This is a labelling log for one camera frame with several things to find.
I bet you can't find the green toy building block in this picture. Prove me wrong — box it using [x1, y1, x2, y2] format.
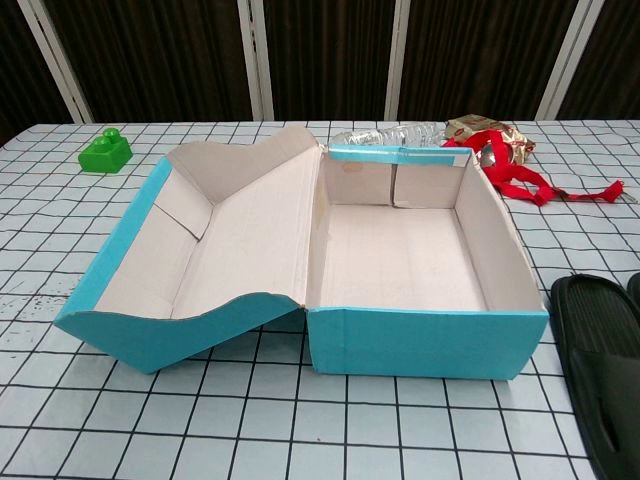
[77, 127, 134, 176]

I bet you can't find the light blue cardboard shoe box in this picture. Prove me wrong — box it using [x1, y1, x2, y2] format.
[53, 125, 549, 382]

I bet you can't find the clear plastic water bottle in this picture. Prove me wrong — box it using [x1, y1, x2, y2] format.
[330, 123, 447, 149]

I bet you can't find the red ribbon strap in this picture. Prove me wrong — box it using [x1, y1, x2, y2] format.
[439, 130, 625, 207]

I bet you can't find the white black grid tablecloth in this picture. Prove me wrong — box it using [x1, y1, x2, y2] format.
[0, 119, 640, 480]

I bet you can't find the gold foil snack wrapper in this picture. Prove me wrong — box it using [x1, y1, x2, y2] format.
[444, 114, 537, 165]

